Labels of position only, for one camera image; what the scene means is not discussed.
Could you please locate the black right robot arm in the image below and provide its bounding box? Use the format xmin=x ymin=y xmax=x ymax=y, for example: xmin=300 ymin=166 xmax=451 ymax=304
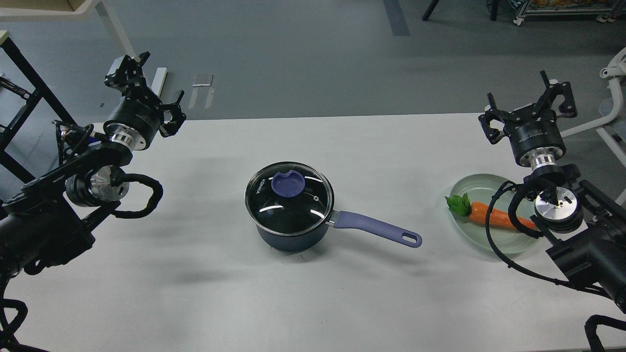
xmin=479 ymin=71 xmax=626 ymax=311

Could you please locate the metal wheeled cart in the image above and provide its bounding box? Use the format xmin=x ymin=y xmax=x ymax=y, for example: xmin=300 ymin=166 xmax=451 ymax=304
xmin=508 ymin=0 xmax=625 ymax=26

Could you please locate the glass pot lid purple knob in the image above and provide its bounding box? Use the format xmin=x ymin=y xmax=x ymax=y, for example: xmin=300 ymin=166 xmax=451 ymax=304
xmin=245 ymin=162 xmax=335 ymax=237

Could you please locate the dark blue saucepan purple handle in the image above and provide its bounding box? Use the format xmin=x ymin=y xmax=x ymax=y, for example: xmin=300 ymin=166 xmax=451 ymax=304
xmin=245 ymin=162 xmax=423 ymax=253

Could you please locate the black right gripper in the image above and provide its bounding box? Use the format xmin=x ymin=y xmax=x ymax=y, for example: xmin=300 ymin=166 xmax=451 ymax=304
xmin=478 ymin=70 xmax=578 ymax=168

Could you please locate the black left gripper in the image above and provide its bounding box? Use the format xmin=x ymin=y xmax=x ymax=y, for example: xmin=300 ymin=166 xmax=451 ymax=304
xmin=104 ymin=51 xmax=186 ymax=150

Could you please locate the black metal frame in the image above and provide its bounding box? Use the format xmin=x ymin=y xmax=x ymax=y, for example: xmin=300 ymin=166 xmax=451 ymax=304
xmin=0 ymin=30 xmax=76 ymax=183

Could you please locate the orange toy carrot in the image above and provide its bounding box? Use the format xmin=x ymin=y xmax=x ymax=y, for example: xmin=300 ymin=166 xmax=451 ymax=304
xmin=444 ymin=193 xmax=519 ymax=233

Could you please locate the white stand frame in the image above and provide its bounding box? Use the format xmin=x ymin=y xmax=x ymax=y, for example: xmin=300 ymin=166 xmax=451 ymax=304
xmin=562 ymin=48 xmax=626 ymax=205

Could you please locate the white table frame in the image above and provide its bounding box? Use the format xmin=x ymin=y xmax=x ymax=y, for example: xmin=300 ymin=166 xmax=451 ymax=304
xmin=1 ymin=0 xmax=158 ymax=68

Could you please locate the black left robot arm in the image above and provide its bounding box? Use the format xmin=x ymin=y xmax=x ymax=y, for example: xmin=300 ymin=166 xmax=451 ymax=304
xmin=0 ymin=51 xmax=186 ymax=292

